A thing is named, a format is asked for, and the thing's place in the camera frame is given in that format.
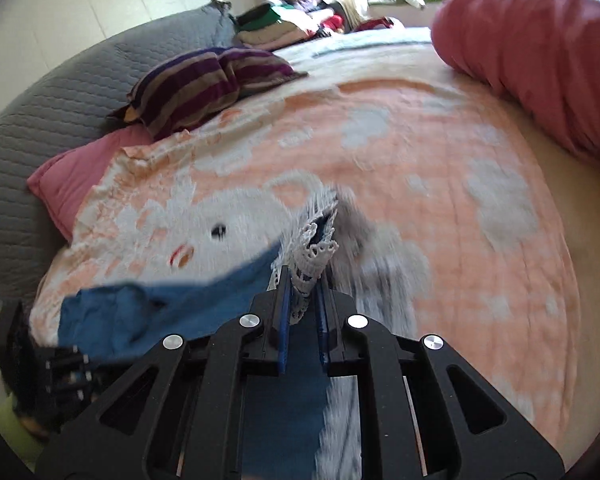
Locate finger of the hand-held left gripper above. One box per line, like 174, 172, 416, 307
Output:
45, 345, 106, 411

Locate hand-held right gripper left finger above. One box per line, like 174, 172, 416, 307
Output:
35, 287, 301, 480

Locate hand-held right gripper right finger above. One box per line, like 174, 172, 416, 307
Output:
315, 285, 566, 480

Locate blue pants with white lace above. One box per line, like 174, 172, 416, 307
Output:
57, 192, 366, 480

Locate orange and white printed blanket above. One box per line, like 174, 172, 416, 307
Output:
30, 25, 581, 461

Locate pink pillow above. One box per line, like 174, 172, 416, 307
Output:
27, 125, 153, 241

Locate grey quilted headboard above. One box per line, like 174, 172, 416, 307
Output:
0, 0, 241, 306

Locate purple striped pillow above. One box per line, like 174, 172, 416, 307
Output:
107, 46, 308, 141

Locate beige bed sheet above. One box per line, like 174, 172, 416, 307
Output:
272, 25, 600, 466

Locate red cloth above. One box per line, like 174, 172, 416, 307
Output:
355, 16, 402, 34

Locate pile of folded clothes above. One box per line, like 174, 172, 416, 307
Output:
235, 0, 351, 51

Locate rolled pink duvet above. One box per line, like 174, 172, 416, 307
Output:
430, 0, 600, 176

